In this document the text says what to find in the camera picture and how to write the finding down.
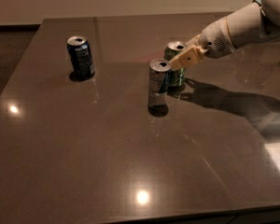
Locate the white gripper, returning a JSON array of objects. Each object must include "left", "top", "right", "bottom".
[{"left": 170, "top": 18, "right": 236, "bottom": 71}]

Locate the green soda can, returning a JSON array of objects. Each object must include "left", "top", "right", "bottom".
[{"left": 164, "top": 41, "right": 186, "bottom": 88}]

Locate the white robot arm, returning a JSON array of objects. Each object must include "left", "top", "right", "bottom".
[{"left": 171, "top": 0, "right": 280, "bottom": 70}]

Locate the silver blue redbull can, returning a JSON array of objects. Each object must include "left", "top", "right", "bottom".
[{"left": 147, "top": 58, "right": 171, "bottom": 109}]

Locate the dark blue soda can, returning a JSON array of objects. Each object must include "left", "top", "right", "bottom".
[{"left": 67, "top": 35, "right": 95, "bottom": 80}]

